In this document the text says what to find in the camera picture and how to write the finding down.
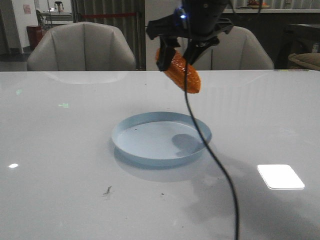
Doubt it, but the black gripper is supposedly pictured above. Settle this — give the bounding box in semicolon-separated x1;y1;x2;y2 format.
146;0;234;72

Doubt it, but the orange toy corn cob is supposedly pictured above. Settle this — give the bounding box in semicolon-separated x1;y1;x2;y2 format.
164;51;201;94

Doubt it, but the light blue round plate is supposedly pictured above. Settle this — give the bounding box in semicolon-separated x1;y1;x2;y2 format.
111;111;212;168

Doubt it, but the right beige upholstered chair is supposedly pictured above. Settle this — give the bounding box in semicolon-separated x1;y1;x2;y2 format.
174;24;275;71

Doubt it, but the beige upholstered chair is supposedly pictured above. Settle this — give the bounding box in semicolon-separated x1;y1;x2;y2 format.
27;21;136;72
174;24;275;71

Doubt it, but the red barrier belt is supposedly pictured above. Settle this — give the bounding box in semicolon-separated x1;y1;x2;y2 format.
80;12;139;19

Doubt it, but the fruit bowl on counter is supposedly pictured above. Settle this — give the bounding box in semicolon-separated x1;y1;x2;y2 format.
247;0;270;10

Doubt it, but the long grey counter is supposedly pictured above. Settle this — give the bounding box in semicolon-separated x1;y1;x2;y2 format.
222;9;320;65

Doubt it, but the left beige upholstered chair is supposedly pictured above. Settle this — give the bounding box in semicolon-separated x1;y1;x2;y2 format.
27;21;136;72

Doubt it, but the dark side table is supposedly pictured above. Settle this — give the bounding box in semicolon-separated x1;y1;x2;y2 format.
274;24;320;69

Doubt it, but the brown cushion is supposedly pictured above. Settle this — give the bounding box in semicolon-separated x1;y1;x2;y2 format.
288;53;320;71

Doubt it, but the red bin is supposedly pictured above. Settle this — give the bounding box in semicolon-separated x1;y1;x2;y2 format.
26;25;46;50

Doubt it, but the black cable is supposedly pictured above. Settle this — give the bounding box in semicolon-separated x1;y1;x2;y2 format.
181;14;241;240

